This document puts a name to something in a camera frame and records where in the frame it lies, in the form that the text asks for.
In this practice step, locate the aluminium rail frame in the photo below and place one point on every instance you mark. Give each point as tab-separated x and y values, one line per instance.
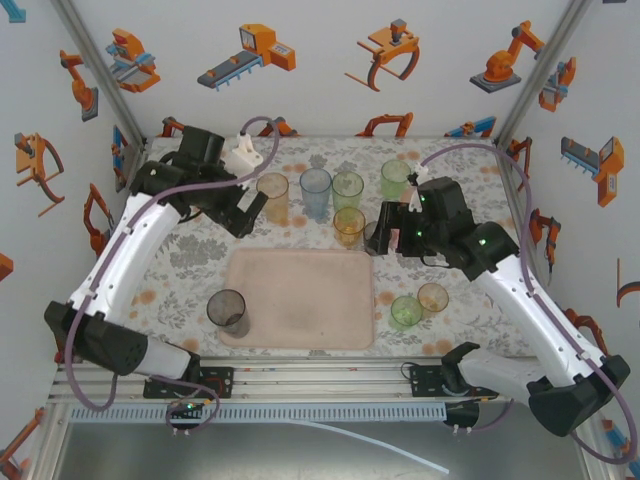
325	380

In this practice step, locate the aluminium corner post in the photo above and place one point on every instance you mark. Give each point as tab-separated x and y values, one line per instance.
542	75
102	75

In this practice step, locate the tall green plastic glass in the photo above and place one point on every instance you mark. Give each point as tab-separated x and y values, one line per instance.
347	192
392	175

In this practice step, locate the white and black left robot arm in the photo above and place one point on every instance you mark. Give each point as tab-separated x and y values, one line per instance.
125	250

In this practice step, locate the tall grey plastic glass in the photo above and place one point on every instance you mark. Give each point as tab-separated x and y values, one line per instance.
227	312

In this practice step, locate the tall orange plastic glass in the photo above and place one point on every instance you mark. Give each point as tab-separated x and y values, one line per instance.
272	200

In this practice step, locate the small controller board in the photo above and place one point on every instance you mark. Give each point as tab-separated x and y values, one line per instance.
187	406

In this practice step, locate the pink rectangular tray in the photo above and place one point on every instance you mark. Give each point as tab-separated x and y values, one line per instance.
310	300

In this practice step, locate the short green plastic glass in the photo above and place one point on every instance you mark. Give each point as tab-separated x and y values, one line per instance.
406	312

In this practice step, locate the short orange plastic glass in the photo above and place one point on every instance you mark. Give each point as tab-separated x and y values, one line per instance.
349	227
434	297

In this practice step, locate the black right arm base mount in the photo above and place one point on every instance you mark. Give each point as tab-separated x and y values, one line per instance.
425	380

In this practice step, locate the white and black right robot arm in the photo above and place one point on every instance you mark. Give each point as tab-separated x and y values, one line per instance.
530	310

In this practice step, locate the black controller housing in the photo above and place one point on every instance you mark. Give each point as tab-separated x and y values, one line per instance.
462	412

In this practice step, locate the tall blue plastic glass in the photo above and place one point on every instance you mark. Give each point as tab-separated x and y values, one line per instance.
315	197

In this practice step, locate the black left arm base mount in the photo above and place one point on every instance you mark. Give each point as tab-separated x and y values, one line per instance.
220	380

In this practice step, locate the floral tablecloth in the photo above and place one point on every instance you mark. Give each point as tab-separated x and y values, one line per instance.
300	150

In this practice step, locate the aluminium side rail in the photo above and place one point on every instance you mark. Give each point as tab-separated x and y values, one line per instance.
505	165

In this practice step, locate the short grey plastic glass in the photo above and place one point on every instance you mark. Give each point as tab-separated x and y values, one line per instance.
371	240

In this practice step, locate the steel lower panel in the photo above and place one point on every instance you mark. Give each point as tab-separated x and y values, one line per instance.
200	455

